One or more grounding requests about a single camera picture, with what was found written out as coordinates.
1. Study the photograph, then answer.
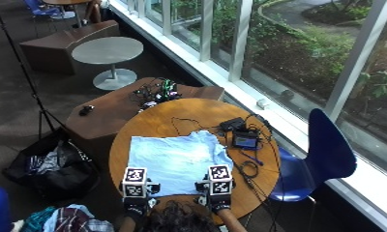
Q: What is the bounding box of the black bag of clothes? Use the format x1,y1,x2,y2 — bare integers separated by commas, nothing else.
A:
2,127,101,201

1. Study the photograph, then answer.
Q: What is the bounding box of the round wooden table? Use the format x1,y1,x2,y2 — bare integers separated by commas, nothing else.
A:
42,0,95,28

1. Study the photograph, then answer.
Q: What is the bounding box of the white marker cube on left glove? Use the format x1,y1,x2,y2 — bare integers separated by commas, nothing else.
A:
121,166,150,198

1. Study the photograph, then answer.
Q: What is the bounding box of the small black device with screen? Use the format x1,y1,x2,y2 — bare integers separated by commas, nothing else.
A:
231,130,261,150

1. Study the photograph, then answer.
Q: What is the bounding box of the blue pen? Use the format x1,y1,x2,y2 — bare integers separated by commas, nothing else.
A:
241,151,265,167

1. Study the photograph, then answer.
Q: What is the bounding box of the dark brown angular bench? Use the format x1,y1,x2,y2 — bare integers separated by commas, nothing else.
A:
19,19,122,76

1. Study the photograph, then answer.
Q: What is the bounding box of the person's left hand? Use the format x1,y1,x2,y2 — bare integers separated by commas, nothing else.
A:
118,182,162,216

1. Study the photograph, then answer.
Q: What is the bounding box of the thin black cable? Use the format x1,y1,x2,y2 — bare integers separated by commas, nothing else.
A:
171,116,225,136

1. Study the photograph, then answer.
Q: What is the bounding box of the person's right hand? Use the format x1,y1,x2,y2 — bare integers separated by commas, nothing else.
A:
195,181,237,213

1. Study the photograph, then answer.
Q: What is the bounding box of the tangle of cables and gloves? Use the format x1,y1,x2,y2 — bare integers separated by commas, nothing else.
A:
131,76,183,113

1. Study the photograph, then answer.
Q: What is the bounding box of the grey round pedestal table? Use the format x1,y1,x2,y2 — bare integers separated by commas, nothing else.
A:
70,36,145,92

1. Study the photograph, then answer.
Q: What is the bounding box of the white marker cube on right glove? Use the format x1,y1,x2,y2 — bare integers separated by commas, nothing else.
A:
207,163,235,196

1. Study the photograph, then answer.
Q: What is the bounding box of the small black controller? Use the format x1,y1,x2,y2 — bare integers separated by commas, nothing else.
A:
78,104,97,117

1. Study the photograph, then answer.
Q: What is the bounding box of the brown wooden bench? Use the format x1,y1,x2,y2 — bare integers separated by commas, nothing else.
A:
63,76,226,168

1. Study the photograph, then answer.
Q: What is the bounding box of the pile of mixed clothes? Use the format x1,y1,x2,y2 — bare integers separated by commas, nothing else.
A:
13,203,117,232

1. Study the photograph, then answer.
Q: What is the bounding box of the black tripod stand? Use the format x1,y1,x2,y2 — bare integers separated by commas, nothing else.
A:
0,0,69,140

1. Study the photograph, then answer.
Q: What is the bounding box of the black box device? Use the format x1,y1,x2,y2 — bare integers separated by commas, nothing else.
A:
218,117,247,131

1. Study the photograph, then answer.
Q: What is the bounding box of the long black cable bundle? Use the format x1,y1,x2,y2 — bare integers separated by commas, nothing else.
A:
225,112,288,232

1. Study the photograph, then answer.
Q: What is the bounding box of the white marker cube on glove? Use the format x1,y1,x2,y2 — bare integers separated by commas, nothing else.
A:
121,166,150,198
207,163,235,196

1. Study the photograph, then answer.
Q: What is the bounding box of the small white block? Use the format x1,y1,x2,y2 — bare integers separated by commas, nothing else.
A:
255,98,271,110

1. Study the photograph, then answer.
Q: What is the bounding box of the coiled black cable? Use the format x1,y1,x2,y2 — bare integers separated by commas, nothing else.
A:
239,159,261,179

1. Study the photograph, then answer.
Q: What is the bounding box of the light blue t-shirt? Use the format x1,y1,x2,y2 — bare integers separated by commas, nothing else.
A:
127,130,235,198

